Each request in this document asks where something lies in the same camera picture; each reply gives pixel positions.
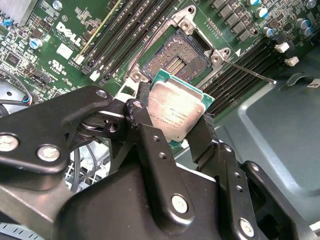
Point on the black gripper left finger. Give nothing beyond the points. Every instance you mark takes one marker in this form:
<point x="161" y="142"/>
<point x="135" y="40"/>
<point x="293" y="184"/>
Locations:
<point x="160" y="180"/>

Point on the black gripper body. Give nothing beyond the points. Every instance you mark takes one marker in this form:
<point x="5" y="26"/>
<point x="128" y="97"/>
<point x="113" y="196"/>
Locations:
<point x="120" y="207"/>

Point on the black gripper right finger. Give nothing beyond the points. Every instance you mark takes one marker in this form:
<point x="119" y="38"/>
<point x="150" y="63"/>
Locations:
<point x="232" y="205"/>

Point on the silver green CPU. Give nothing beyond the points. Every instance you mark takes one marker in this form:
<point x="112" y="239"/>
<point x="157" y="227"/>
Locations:
<point x="175" y="110"/>

